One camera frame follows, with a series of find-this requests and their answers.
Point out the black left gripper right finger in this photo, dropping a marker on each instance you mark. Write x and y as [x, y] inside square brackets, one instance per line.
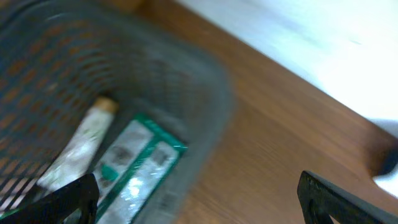
[324, 202]

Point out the white cream tube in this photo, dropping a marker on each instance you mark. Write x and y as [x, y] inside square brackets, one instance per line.
[74, 160]

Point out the grey plastic mesh basket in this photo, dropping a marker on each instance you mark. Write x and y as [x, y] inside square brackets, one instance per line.
[57, 57]

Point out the white barcode scanner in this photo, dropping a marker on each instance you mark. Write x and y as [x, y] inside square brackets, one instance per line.
[386, 177]

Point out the green wipes packet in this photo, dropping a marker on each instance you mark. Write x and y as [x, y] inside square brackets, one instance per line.
[133, 167]

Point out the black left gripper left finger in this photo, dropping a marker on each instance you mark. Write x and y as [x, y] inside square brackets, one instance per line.
[81, 194]

